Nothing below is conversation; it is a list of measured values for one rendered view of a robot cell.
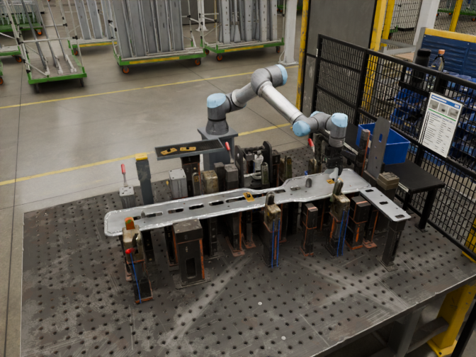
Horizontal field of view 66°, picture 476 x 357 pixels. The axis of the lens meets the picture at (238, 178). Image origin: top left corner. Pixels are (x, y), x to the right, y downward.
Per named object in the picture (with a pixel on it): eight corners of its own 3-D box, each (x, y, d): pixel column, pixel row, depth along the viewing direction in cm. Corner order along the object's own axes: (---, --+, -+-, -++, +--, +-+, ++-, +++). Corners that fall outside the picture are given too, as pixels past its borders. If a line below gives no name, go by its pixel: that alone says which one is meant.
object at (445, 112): (446, 160, 191) (465, 103, 175) (416, 143, 209) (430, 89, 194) (450, 159, 191) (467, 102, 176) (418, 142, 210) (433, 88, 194)
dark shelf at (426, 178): (410, 195, 189) (411, 190, 188) (323, 129, 263) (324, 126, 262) (445, 188, 195) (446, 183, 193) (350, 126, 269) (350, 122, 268)
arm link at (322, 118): (304, 113, 184) (321, 120, 176) (319, 108, 190) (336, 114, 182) (303, 128, 188) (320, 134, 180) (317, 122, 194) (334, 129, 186)
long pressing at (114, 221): (104, 241, 162) (103, 239, 161) (104, 213, 181) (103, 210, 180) (374, 188, 198) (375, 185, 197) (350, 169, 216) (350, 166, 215)
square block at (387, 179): (375, 235, 209) (387, 180, 191) (367, 227, 215) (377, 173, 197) (387, 232, 211) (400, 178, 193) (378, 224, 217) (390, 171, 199)
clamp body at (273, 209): (266, 270, 186) (268, 214, 168) (258, 255, 196) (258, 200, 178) (282, 266, 188) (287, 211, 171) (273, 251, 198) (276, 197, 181)
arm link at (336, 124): (337, 110, 182) (352, 115, 176) (334, 131, 187) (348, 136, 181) (326, 114, 177) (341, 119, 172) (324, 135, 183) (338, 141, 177)
